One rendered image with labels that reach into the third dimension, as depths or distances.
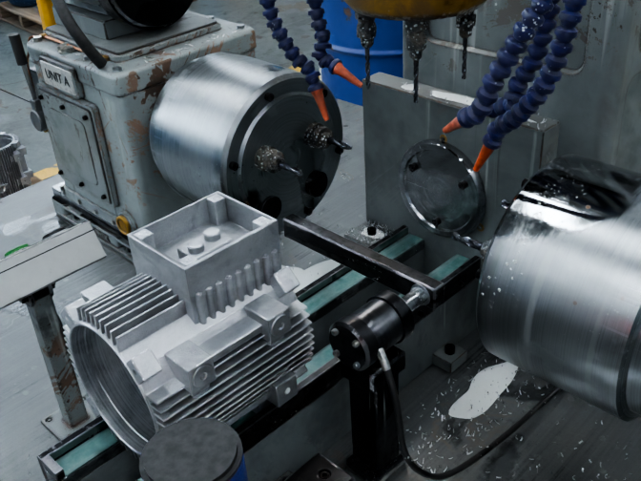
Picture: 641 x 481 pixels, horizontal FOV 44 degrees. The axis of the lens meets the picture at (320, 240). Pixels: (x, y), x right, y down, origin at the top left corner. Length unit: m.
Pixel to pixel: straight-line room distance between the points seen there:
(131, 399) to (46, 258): 0.20
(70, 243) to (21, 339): 0.37
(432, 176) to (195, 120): 0.35
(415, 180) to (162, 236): 0.44
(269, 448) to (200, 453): 0.47
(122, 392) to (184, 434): 0.44
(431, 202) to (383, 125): 0.13
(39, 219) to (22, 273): 0.69
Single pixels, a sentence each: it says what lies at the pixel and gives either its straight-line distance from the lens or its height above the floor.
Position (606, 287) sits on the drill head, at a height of 1.11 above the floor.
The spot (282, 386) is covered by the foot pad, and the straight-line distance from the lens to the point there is 0.86.
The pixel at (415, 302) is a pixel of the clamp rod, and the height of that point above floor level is 1.02.
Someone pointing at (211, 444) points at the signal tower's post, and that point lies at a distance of 0.48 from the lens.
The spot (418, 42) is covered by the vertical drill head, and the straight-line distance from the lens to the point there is 0.92.
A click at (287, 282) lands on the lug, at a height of 1.08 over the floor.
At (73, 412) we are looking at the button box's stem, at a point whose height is 0.83.
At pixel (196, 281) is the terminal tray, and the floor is 1.13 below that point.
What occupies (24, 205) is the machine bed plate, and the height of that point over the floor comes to 0.80.
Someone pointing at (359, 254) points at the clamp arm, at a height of 1.03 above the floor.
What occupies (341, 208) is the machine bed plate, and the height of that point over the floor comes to 0.80.
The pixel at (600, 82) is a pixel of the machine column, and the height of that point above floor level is 1.17.
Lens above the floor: 1.56
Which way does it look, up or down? 32 degrees down
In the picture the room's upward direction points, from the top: 4 degrees counter-clockwise
